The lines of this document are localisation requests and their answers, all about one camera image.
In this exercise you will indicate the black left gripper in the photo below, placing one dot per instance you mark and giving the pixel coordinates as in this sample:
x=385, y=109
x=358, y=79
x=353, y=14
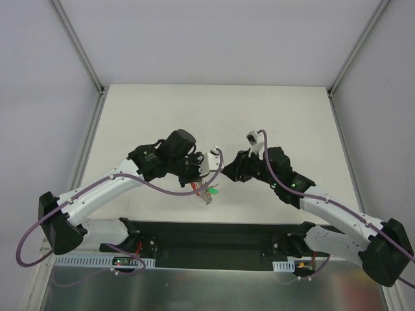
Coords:
x=189, y=175

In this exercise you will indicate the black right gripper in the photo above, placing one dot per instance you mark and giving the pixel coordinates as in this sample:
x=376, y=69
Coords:
x=244, y=166

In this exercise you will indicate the steel key holder red handle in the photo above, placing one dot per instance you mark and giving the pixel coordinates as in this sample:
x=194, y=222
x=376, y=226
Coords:
x=203, y=194

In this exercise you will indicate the green key tag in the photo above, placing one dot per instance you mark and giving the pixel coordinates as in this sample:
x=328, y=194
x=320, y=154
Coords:
x=212, y=191

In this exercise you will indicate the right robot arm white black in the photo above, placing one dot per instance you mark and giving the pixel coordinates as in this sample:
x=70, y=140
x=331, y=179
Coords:
x=381, y=248

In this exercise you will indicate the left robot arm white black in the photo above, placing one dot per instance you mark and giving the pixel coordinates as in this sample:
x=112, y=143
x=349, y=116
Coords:
x=62, y=216

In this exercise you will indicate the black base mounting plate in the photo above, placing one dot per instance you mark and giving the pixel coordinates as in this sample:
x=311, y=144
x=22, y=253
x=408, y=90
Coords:
x=220, y=246

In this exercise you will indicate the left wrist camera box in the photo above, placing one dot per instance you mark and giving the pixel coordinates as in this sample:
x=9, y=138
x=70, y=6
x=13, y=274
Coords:
x=212, y=161

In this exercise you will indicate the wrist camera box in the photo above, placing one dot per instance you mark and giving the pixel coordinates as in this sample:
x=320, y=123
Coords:
x=256, y=141
x=212, y=161

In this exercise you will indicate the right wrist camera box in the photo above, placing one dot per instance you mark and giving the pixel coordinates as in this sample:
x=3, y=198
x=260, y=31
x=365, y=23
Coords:
x=256, y=141

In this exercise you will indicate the white slotted cable duct right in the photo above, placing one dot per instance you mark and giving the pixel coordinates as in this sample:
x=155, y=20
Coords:
x=284, y=266

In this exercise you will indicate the white slotted cable duct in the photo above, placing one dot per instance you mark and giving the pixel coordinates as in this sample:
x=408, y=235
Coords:
x=103, y=261
x=284, y=266

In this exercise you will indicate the aluminium side rail left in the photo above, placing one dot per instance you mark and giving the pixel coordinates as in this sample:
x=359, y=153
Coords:
x=87, y=142

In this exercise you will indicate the aluminium frame post left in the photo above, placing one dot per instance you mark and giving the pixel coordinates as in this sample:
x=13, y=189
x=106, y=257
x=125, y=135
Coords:
x=77, y=45

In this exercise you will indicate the aluminium frame post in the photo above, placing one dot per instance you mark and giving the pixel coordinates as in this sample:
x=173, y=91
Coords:
x=364, y=36
x=77, y=45

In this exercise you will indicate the white slotted cable duct left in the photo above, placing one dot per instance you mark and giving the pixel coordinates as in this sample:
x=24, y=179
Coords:
x=103, y=261

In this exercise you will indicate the aluminium frame post right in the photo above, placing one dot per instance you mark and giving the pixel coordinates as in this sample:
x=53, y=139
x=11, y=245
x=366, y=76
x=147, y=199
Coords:
x=364, y=36

